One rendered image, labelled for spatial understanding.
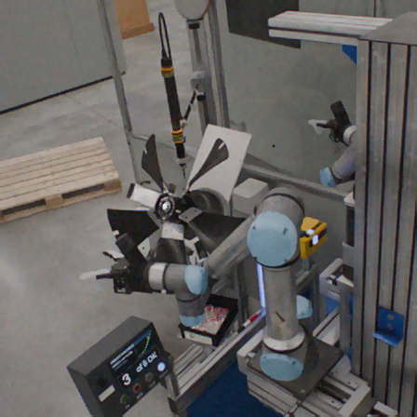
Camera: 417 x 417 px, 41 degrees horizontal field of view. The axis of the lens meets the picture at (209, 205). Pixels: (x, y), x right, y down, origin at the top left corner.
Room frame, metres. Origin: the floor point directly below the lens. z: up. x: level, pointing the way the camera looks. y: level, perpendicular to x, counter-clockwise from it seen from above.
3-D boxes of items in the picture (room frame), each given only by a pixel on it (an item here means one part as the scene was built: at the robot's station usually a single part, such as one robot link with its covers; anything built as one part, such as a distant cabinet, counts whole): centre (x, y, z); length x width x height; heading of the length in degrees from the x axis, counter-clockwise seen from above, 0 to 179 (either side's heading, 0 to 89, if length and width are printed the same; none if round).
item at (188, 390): (1.61, -0.10, 0.82); 0.90 x 0.04 x 0.08; 134
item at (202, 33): (2.64, -0.05, 0.90); 0.08 x 0.06 x 1.80; 79
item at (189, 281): (1.21, 0.09, 1.43); 0.11 x 0.08 x 0.09; 68
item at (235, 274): (2.26, -0.06, 0.58); 0.09 x 0.05 x 1.15; 44
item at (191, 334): (1.67, 0.07, 0.85); 0.22 x 0.17 x 0.07; 150
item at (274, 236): (1.11, -0.15, 1.41); 0.15 x 0.12 x 0.55; 158
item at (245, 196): (2.47, -0.20, 0.92); 0.17 x 0.16 x 0.11; 134
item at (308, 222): (1.88, -0.38, 1.02); 0.16 x 0.10 x 0.11; 134
